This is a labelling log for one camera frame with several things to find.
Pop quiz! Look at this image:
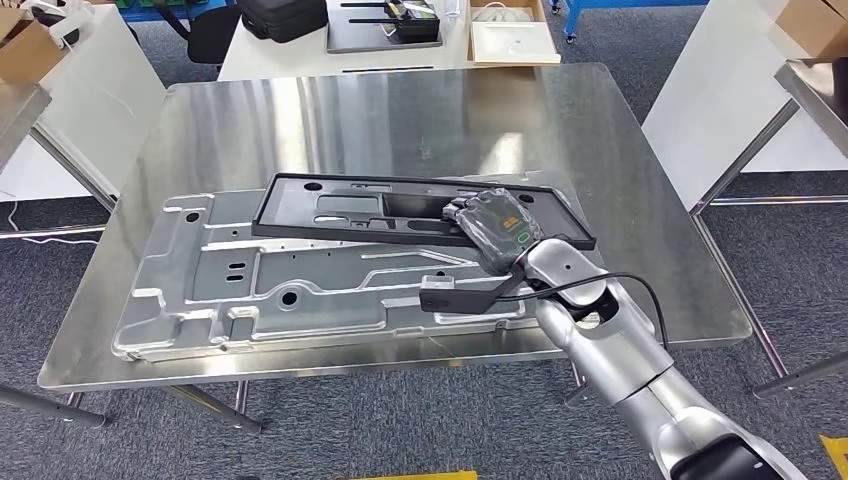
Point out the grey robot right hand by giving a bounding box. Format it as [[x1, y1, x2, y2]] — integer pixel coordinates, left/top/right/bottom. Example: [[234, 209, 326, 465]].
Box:
[[441, 188, 546, 277]]

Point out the black rectangular panel with cutouts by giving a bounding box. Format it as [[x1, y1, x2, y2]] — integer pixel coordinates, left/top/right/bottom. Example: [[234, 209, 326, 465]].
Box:
[[250, 172, 598, 252]]

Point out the stainless steel workbench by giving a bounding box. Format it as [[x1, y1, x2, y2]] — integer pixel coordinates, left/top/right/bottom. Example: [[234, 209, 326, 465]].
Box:
[[37, 62, 753, 435]]

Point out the open cardboard box white insert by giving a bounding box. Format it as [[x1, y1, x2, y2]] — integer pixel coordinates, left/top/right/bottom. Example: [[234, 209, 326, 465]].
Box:
[[465, 0, 563, 66]]

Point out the large stamped silver metal panel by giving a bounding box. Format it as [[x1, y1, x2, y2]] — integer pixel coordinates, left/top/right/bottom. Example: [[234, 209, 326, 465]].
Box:
[[111, 170, 598, 364]]

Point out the black device with antennas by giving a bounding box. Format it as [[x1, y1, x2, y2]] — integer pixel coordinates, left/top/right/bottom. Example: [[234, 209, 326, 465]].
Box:
[[341, 0, 442, 40]]

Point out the white partition board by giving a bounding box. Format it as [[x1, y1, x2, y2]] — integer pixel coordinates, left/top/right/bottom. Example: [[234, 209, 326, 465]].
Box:
[[0, 3, 167, 203], [641, 0, 848, 212]]

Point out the yellow floor tape square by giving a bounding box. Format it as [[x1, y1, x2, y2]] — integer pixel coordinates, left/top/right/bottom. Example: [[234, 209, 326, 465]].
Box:
[[344, 470, 478, 480], [819, 435, 848, 480]]

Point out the white table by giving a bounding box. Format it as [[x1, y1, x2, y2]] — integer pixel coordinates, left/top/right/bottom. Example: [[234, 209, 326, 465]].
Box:
[[217, 0, 564, 82]]

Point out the black carry bag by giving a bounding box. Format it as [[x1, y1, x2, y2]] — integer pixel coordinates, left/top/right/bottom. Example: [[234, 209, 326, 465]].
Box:
[[237, 0, 330, 44]]

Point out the brown cardboard box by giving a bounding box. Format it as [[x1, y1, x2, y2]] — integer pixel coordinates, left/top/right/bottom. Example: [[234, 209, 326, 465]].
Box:
[[0, 6, 71, 85], [775, 0, 848, 61]]

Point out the white handheld device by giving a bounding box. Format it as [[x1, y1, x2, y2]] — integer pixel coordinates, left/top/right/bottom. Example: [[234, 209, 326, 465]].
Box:
[[29, 0, 95, 49]]

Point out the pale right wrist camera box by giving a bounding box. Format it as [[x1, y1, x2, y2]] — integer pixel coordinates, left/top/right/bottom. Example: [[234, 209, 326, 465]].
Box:
[[419, 273, 497, 315]]

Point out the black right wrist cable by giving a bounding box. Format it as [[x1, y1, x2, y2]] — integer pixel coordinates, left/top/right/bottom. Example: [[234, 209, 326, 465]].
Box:
[[493, 272, 670, 352]]

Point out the white floor cable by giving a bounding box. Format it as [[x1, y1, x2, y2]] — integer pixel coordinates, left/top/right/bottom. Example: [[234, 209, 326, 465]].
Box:
[[0, 192, 101, 248]]

